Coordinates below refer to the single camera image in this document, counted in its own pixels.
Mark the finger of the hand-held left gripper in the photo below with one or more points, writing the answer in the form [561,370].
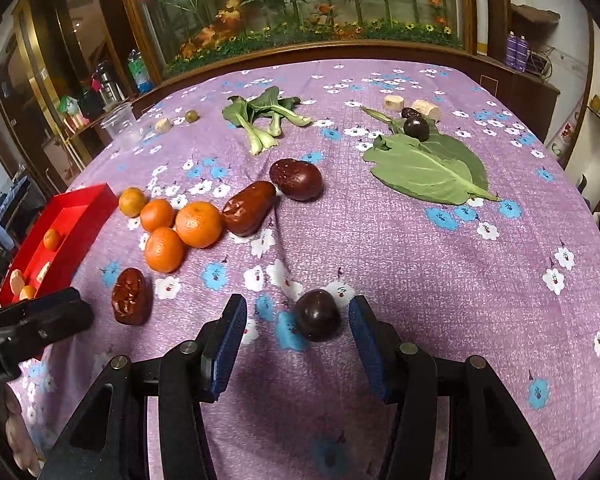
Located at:
[50,315]

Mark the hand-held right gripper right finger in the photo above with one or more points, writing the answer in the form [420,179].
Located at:
[367,345]

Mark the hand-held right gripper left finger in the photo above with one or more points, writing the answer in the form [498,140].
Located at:
[225,350]

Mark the dark purple passion fruit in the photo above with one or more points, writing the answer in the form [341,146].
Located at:
[317,315]
[416,127]

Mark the red box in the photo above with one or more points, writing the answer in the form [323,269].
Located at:
[55,220]

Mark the person's left hand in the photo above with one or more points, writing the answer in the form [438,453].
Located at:
[15,430]

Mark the orange mandarin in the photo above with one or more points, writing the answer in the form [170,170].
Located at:
[28,292]
[164,249]
[51,239]
[198,224]
[157,215]

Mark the wrinkled red date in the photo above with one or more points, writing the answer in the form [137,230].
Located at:
[296,179]
[249,208]
[131,295]

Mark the purple floral tablecloth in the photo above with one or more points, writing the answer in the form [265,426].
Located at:
[380,260]

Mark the small yellowish mandarin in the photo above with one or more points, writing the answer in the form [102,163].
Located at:
[132,202]

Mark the large green leaf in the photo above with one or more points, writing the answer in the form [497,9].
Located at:
[430,167]

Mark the clear plastic cup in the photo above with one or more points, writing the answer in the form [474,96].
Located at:
[122,122]

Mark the small green fruit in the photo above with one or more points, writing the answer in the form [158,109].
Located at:
[192,116]

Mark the bok choy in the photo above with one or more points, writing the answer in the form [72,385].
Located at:
[265,117]

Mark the small dark date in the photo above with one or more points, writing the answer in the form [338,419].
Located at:
[409,112]

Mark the metal thermos flask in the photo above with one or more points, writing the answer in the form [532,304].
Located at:
[107,82]

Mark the wooden glass cabinet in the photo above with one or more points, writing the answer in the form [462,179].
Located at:
[40,70]

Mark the blue plastic bottle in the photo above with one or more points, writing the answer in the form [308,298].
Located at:
[139,71]

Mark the purple spray can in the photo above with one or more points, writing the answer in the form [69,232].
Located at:
[521,53]
[510,50]

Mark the yellow mug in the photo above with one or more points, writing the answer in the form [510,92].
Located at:
[598,103]

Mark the painted glass flower screen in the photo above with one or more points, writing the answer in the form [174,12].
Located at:
[300,5]

